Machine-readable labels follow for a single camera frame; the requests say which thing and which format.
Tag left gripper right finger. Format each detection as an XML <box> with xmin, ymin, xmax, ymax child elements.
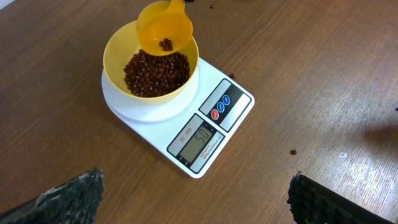
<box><xmin>287</xmin><ymin>172</ymin><xmax>392</xmax><ymax>224</ymax></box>

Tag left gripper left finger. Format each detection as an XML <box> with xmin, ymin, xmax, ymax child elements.
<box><xmin>1</xmin><ymin>167</ymin><xmax>104</xmax><ymax>224</ymax></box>

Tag yellow plastic measuring scoop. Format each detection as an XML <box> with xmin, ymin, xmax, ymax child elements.
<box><xmin>136</xmin><ymin>0</ymin><xmax>193</xmax><ymax>56</ymax></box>

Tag white digital kitchen scale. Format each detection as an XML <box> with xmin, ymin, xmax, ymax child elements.
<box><xmin>101</xmin><ymin>59</ymin><xmax>255</xmax><ymax>179</ymax></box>

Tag pale yellow plastic bowl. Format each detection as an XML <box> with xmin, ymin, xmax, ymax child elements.
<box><xmin>103</xmin><ymin>21</ymin><xmax>199</xmax><ymax>104</ymax></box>

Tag red adzuki beans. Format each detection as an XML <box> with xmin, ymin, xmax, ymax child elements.
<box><xmin>124</xmin><ymin>49</ymin><xmax>190</xmax><ymax>98</ymax></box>

